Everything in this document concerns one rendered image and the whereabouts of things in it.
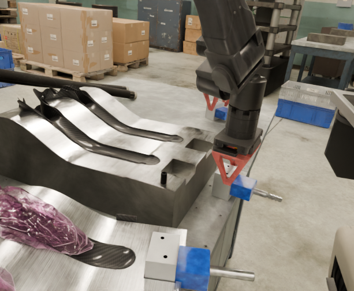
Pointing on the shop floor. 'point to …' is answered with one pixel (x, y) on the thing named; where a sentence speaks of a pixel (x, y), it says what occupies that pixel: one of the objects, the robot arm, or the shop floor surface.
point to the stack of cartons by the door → (192, 34)
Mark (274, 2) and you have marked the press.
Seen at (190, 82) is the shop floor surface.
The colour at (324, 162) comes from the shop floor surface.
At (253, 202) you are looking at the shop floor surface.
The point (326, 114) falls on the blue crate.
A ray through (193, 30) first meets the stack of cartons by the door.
